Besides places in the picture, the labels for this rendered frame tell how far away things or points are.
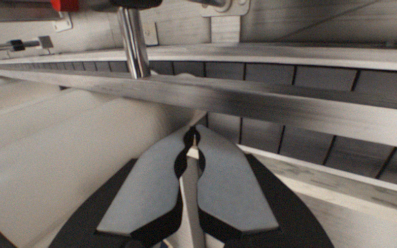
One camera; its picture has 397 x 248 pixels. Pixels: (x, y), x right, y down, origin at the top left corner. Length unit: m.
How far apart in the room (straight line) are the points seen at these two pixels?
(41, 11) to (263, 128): 0.44
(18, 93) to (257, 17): 0.43
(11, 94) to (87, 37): 0.18
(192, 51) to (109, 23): 0.20
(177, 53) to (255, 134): 0.11
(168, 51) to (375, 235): 0.34
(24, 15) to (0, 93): 0.15
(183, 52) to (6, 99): 0.36
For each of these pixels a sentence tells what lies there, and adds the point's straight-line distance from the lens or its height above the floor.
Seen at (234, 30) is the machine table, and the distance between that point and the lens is 0.20.
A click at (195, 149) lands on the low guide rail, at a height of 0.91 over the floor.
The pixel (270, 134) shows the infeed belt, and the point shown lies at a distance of 0.17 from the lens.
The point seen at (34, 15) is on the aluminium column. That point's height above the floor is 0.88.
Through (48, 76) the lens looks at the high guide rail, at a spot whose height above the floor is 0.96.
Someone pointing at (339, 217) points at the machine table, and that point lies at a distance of 0.31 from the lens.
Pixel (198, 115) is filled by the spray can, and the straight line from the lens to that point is 0.15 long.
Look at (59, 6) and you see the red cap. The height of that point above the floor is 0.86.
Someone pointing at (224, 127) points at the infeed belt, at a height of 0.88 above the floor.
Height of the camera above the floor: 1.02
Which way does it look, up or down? 48 degrees down
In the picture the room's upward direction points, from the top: 131 degrees counter-clockwise
